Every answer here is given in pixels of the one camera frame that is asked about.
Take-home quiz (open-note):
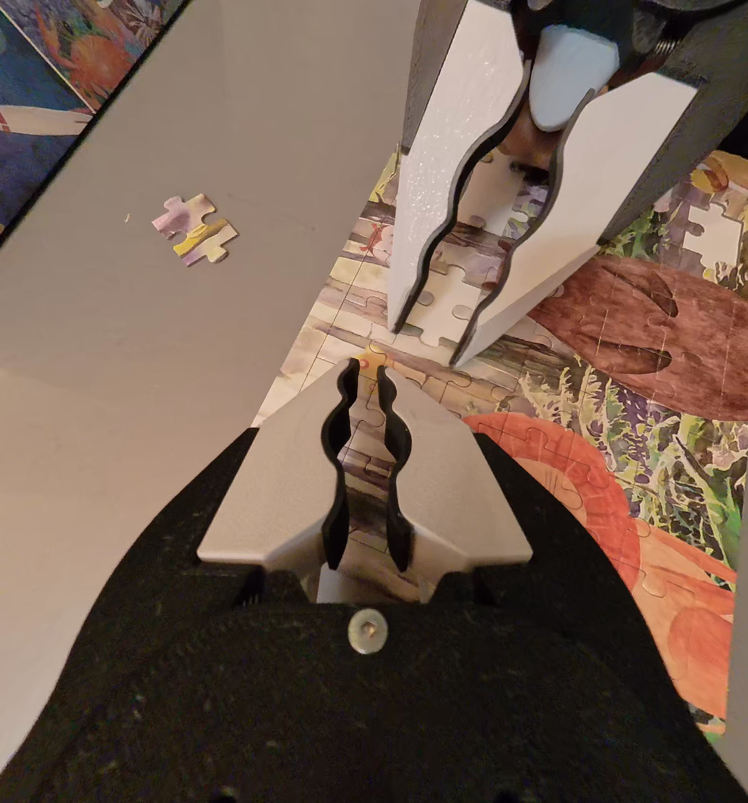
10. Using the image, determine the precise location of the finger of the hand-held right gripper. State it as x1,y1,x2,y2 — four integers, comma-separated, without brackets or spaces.
387,0,621,335
449,70,698,369

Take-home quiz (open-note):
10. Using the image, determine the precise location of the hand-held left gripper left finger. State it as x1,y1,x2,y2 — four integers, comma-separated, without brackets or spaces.
196,359,360,587

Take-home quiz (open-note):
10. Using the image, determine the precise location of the person's right hand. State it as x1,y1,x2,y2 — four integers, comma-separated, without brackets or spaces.
496,94,566,173

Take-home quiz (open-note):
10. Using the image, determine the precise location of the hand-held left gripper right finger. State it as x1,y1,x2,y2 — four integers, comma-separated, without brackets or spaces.
376,365,533,602

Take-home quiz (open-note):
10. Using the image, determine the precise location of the yellow cream puzzle piece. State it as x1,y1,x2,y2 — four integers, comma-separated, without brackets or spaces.
151,193,239,267

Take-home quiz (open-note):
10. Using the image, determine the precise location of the illustrated jigsaw puzzle board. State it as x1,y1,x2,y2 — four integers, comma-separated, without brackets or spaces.
251,144,748,738

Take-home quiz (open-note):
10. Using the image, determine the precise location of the colourful illustrated puzzle box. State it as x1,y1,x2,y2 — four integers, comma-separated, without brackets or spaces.
0,0,193,277

